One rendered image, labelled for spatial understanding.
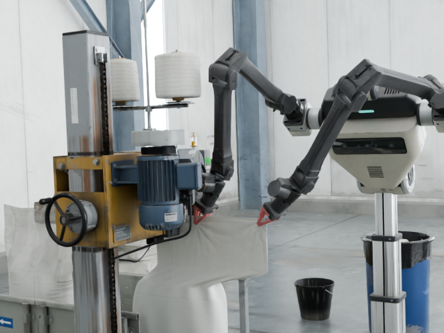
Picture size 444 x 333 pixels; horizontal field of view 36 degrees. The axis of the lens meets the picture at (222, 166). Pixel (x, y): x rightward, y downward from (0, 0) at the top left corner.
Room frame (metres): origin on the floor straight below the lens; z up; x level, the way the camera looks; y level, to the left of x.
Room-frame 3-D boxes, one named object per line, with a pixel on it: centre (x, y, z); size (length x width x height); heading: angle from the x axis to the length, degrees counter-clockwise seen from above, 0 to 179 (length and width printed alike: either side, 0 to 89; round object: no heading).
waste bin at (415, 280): (4.53, -1.16, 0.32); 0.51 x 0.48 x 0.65; 149
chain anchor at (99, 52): (2.32, 0.40, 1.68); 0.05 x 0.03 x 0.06; 149
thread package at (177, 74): (2.43, 0.15, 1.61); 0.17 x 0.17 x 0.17
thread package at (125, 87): (2.56, 0.37, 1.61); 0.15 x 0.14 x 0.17; 59
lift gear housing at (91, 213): (2.27, 0.48, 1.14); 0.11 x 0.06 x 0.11; 59
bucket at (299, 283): (4.94, -0.65, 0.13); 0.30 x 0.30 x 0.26
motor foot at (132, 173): (2.31, 0.30, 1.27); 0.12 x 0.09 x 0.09; 149
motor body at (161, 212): (2.30, 0.21, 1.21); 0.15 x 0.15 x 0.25
